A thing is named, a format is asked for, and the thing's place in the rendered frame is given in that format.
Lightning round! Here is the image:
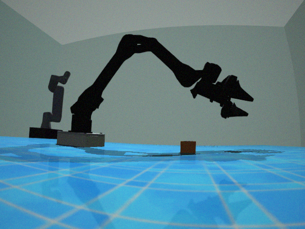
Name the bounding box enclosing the orange block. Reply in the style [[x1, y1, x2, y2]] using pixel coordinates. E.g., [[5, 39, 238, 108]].
[[180, 141, 196, 153]]

